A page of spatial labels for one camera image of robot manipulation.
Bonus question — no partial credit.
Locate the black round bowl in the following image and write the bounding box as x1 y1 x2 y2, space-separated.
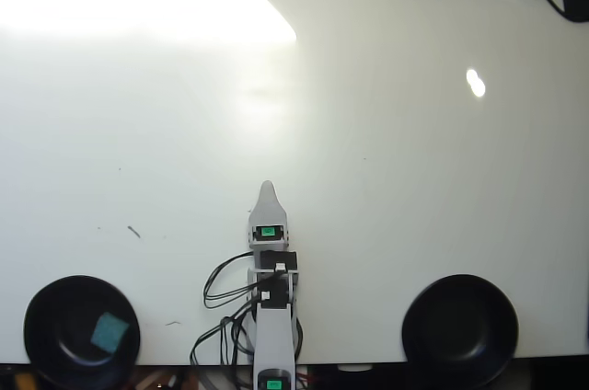
23 274 142 390
400 273 520 389

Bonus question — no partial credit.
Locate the blue foam cube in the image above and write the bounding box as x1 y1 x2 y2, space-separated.
89 312 132 355

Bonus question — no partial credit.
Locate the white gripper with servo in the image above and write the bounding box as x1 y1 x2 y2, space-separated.
248 180 292 251

